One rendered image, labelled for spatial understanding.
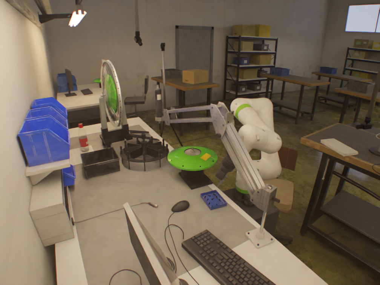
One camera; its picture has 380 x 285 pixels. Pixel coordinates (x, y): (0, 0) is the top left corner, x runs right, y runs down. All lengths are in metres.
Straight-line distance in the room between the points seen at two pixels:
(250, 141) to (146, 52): 5.20
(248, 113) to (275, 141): 0.29
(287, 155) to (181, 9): 5.09
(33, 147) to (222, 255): 0.95
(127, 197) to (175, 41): 5.35
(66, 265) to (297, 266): 0.95
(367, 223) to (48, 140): 2.57
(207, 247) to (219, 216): 0.23
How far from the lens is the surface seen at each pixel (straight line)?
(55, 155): 1.21
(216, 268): 0.98
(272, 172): 1.49
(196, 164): 1.34
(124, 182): 1.52
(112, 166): 1.61
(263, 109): 1.53
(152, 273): 0.64
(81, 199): 1.45
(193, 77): 4.33
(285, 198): 1.94
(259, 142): 1.08
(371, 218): 2.70
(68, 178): 1.50
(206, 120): 1.06
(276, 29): 8.64
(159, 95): 1.34
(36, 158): 1.22
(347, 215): 2.60
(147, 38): 6.07
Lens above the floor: 1.74
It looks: 24 degrees down
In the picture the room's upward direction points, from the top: straight up
